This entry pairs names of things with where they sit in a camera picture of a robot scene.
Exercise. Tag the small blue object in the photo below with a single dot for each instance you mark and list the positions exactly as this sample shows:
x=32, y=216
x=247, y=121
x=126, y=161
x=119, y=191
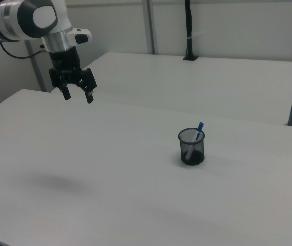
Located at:
x=200, y=126

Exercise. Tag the black camera pole with clamp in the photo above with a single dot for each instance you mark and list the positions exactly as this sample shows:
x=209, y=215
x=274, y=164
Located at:
x=189, y=25

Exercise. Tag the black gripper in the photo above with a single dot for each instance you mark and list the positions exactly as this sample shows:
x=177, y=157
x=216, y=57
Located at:
x=65, y=62

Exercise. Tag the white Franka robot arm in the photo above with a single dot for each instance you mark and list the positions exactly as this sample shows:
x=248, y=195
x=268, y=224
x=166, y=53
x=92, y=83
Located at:
x=12, y=20

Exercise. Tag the white adjoining table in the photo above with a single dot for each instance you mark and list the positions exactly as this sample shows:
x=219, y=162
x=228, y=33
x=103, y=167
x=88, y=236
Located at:
x=186, y=84

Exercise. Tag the black mesh pen cup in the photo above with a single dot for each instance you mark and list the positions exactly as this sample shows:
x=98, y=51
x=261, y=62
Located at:
x=198, y=151

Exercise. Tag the grey metal partition post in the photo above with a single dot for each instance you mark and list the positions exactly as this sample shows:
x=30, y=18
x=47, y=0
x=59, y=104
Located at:
x=151, y=25

